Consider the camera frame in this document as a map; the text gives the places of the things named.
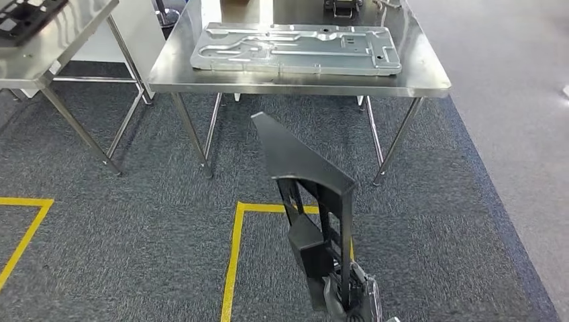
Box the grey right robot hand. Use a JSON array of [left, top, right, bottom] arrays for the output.
[[321, 261, 384, 322]]

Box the black plastic plate frame part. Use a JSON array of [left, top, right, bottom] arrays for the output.
[[250, 111, 359, 312]]

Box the steel workbench table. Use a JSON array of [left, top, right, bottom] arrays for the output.
[[0, 0, 154, 177], [146, 0, 453, 186]]

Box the yellow floor tape square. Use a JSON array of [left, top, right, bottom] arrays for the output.
[[0, 197, 55, 292], [219, 201, 356, 322]]

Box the stamped grey metal plate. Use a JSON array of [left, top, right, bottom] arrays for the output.
[[190, 22, 403, 77]]

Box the black metal latch clamp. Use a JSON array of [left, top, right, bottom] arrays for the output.
[[323, 0, 364, 19]]

